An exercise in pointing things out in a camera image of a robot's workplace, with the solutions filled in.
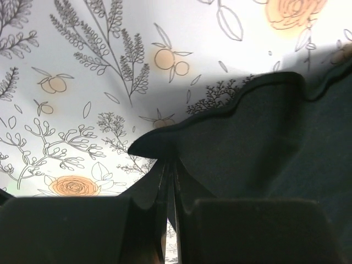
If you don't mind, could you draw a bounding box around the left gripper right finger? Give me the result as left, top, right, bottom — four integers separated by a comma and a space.
174, 162, 341, 263

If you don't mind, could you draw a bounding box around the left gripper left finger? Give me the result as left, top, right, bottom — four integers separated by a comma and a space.
1, 162, 168, 263

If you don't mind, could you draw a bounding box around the black t shirt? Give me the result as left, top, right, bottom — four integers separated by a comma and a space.
0, 57, 352, 264

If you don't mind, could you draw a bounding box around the floral table mat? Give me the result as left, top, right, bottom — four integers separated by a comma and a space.
0, 0, 352, 264

